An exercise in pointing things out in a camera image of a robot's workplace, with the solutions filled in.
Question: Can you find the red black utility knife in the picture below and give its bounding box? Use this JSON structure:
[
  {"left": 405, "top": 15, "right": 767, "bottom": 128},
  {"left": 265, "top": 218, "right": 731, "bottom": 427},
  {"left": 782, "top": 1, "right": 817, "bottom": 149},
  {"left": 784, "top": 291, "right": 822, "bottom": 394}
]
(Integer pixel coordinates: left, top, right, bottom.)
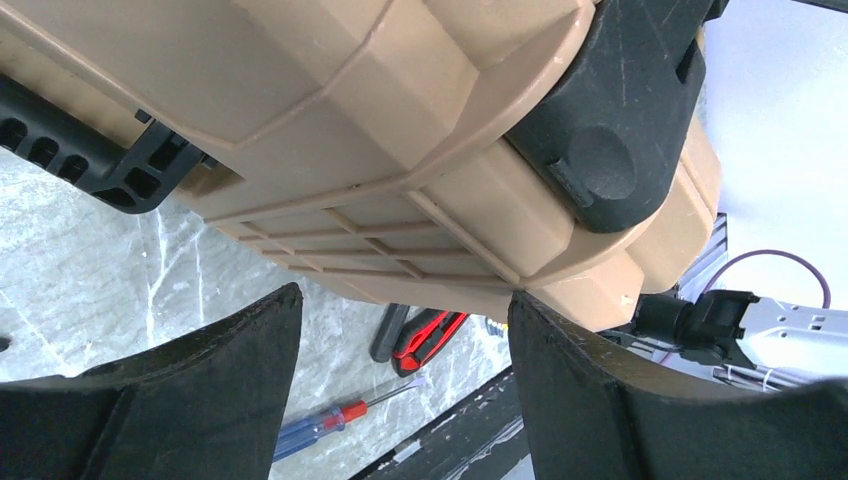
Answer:
[{"left": 391, "top": 308, "right": 470, "bottom": 378}]

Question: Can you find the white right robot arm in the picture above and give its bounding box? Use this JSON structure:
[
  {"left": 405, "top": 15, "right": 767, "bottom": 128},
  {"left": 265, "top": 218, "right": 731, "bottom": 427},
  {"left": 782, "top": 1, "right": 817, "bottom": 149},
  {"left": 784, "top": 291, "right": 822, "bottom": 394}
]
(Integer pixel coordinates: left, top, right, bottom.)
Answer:
[{"left": 630, "top": 290, "right": 847, "bottom": 392}]

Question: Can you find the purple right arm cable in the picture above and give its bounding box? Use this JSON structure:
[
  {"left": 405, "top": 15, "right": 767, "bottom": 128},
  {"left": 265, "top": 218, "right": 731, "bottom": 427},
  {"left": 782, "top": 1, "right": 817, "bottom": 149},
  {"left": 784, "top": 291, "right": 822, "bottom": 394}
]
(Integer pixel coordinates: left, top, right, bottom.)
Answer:
[{"left": 702, "top": 248, "right": 833, "bottom": 310}]

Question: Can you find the tan plastic toolbox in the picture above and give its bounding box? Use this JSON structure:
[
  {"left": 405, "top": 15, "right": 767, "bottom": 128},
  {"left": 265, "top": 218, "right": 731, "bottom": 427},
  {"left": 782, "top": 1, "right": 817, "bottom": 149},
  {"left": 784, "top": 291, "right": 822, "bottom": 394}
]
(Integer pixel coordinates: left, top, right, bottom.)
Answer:
[{"left": 1, "top": 1, "right": 725, "bottom": 331}]

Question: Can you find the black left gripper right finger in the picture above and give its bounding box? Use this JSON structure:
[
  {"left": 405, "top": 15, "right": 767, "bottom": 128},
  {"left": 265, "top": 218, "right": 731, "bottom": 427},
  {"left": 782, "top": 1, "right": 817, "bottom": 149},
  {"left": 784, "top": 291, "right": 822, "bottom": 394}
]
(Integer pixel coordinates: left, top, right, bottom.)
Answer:
[{"left": 508, "top": 291, "right": 847, "bottom": 479}]

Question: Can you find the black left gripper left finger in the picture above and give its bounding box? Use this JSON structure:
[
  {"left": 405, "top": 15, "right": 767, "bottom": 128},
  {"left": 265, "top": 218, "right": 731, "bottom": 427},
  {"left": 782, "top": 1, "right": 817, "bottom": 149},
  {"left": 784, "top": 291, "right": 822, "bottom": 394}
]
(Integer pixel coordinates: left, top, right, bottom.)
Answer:
[{"left": 1, "top": 283, "right": 303, "bottom": 479}]

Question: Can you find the blue red screwdriver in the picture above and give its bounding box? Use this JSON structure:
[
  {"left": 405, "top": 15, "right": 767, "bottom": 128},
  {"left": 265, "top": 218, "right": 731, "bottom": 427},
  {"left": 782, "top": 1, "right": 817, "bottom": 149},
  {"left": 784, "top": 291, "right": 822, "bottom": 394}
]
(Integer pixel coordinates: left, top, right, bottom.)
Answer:
[{"left": 272, "top": 377, "right": 425, "bottom": 463}]

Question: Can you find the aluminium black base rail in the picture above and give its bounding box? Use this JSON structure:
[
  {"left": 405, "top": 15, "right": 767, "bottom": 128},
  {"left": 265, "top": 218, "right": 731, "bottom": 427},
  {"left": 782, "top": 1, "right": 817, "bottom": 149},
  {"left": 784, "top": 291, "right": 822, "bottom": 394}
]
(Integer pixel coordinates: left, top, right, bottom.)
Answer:
[{"left": 354, "top": 367, "right": 535, "bottom": 479}]

